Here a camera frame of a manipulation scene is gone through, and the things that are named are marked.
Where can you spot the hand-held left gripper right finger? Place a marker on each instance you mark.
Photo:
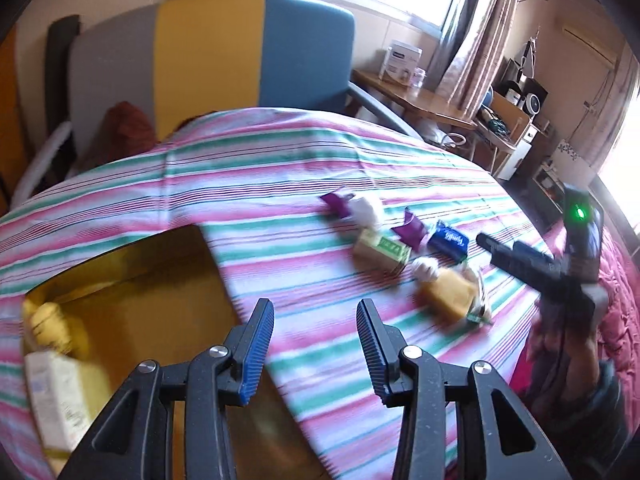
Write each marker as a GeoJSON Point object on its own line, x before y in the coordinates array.
{"type": "Point", "coordinates": [372, 345]}

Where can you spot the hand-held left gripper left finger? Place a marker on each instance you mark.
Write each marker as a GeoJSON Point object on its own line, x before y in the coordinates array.
{"type": "Point", "coordinates": [257, 345]}

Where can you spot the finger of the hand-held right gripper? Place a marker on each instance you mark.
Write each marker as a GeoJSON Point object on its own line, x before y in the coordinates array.
{"type": "Point", "coordinates": [535, 252]}
{"type": "Point", "coordinates": [500, 250]}

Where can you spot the yellow bar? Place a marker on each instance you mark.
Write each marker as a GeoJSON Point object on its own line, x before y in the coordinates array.
{"type": "Point", "coordinates": [450, 297]}

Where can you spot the white plastic item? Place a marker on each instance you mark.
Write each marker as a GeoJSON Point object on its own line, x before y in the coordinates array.
{"type": "Point", "coordinates": [367, 208]}
{"type": "Point", "coordinates": [427, 267]}

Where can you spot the green and white carton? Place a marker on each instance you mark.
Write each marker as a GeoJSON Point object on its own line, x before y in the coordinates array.
{"type": "Point", "coordinates": [382, 250]}

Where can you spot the maroon box with yellow lining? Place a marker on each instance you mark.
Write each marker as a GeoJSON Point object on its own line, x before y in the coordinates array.
{"type": "Point", "coordinates": [150, 300]}

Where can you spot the purple candy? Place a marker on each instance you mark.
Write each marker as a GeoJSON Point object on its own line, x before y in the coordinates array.
{"type": "Point", "coordinates": [411, 230]}
{"type": "Point", "coordinates": [336, 202]}

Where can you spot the person's right forearm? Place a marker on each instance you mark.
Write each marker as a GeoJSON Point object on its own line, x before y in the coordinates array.
{"type": "Point", "coordinates": [585, 360]}

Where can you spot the blue tissue pack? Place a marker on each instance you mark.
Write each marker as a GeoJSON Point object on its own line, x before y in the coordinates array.
{"type": "Point", "coordinates": [448, 242]}

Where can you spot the wooden side shelf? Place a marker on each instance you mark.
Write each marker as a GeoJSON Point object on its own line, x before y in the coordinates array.
{"type": "Point", "coordinates": [510, 120]}

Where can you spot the black and white speaker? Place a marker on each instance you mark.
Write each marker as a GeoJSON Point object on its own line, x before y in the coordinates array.
{"type": "Point", "coordinates": [530, 97]}

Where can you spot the wooden desk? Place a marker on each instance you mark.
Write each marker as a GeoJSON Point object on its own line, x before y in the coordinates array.
{"type": "Point", "coordinates": [415, 100]}

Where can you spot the small clear jar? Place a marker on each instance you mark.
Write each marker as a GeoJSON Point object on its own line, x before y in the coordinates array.
{"type": "Point", "coordinates": [420, 77]}

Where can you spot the cream carton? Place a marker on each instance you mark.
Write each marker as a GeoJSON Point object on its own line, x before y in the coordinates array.
{"type": "Point", "coordinates": [60, 400]}

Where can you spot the yellow round packet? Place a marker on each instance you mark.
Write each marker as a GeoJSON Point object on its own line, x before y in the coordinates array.
{"type": "Point", "coordinates": [47, 322]}

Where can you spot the white cardboard box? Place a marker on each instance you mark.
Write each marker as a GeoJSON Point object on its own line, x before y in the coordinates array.
{"type": "Point", "coordinates": [400, 62]}

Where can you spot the beige patterned curtain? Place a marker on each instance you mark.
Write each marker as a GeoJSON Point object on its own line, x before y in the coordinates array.
{"type": "Point", "coordinates": [475, 35]}

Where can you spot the dark red cushion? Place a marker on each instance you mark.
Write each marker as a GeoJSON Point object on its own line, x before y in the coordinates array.
{"type": "Point", "coordinates": [125, 127]}

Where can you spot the grey yellow blue headboard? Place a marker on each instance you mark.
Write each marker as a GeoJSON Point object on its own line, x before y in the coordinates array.
{"type": "Point", "coordinates": [210, 60]}

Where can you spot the wooden cabinet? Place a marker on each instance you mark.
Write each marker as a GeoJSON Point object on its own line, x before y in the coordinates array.
{"type": "Point", "coordinates": [12, 110]}

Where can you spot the grey metal bed rail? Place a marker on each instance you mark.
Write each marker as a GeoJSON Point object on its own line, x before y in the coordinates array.
{"type": "Point", "coordinates": [382, 110]}

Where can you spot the white wall unit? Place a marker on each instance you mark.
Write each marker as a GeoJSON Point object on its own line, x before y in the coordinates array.
{"type": "Point", "coordinates": [590, 45]}

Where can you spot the white curved rail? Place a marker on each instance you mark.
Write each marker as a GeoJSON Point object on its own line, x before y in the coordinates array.
{"type": "Point", "coordinates": [42, 160]}

